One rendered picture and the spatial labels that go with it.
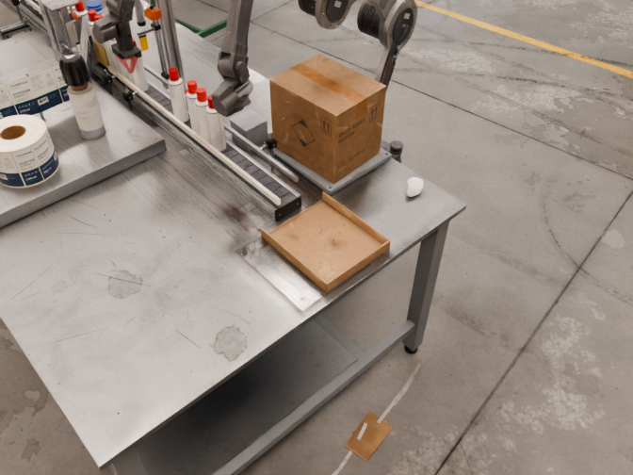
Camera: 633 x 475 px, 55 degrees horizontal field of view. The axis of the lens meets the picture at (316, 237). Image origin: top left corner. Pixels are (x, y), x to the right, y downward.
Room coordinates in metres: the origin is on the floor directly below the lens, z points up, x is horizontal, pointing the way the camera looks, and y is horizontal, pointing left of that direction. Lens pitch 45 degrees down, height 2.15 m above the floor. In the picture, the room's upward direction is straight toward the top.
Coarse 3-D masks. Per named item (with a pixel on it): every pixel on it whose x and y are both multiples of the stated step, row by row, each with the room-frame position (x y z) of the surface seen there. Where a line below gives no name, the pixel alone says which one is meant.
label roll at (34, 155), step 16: (0, 128) 1.59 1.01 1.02; (16, 128) 1.60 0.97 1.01; (32, 128) 1.59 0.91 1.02; (0, 144) 1.51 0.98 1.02; (16, 144) 1.51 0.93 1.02; (32, 144) 1.51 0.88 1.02; (48, 144) 1.57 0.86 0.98; (0, 160) 1.47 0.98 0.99; (16, 160) 1.47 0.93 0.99; (32, 160) 1.50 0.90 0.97; (48, 160) 1.54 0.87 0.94; (0, 176) 1.48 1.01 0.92; (16, 176) 1.47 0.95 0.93; (32, 176) 1.49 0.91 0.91; (48, 176) 1.52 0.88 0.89
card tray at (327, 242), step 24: (312, 216) 1.40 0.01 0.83; (336, 216) 1.40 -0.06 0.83; (288, 240) 1.29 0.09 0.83; (312, 240) 1.29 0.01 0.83; (336, 240) 1.29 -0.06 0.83; (360, 240) 1.29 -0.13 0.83; (384, 240) 1.27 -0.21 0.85; (312, 264) 1.19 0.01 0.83; (336, 264) 1.19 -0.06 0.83; (360, 264) 1.17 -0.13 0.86
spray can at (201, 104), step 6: (198, 90) 1.73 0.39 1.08; (204, 90) 1.73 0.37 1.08; (198, 96) 1.72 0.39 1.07; (204, 96) 1.72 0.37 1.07; (198, 102) 1.72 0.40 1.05; (204, 102) 1.72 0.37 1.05; (198, 108) 1.71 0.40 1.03; (204, 108) 1.71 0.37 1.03; (198, 114) 1.71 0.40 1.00; (204, 114) 1.71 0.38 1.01; (198, 120) 1.72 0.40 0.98; (204, 120) 1.71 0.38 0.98; (204, 126) 1.71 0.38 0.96; (204, 132) 1.71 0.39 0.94; (204, 138) 1.71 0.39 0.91
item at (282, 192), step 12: (108, 72) 2.19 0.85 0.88; (156, 96) 2.01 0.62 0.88; (168, 108) 1.93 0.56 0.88; (168, 120) 1.86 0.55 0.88; (228, 144) 1.71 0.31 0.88; (216, 156) 1.64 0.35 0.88; (228, 156) 1.64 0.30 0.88; (240, 156) 1.64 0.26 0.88; (228, 168) 1.58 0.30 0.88; (252, 168) 1.58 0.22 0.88; (264, 180) 1.52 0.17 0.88; (276, 192) 1.46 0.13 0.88; (288, 192) 1.46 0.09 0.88
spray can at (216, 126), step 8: (208, 96) 1.69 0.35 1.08; (208, 104) 1.68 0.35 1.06; (208, 112) 1.67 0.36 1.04; (216, 112) 1.67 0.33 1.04; (208, 120) 1.67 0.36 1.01; (216, 120) 1.67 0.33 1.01; (216, 128) 1.67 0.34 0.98; (216, 136) 1.66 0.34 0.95; (224, 136) 1.69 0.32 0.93; (216, 144) 1.66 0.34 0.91; (224, 144) 1.68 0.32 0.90
